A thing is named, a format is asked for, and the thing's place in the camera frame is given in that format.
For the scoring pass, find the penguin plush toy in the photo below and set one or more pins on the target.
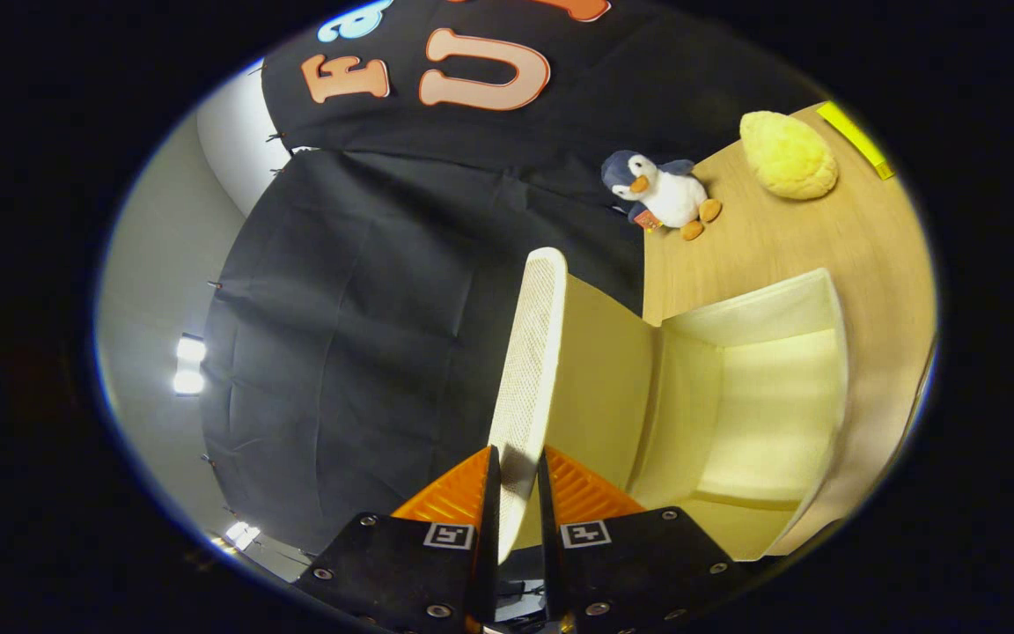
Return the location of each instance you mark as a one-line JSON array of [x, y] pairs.
[[665, 194]]

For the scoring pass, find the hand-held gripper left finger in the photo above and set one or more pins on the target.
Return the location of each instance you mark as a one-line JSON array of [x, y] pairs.
[[489, 528]]

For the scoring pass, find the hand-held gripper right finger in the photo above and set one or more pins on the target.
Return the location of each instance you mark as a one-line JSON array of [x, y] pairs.
[[548, 528]]

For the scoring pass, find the beige fabric storage box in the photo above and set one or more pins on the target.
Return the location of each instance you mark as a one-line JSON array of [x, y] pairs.
[[736, 396]]

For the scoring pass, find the yellow book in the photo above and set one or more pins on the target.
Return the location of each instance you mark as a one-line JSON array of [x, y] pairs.
[[855, 136]]

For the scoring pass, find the yellow round plush cushion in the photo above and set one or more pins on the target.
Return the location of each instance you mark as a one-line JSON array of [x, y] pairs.
[[789, 154]]

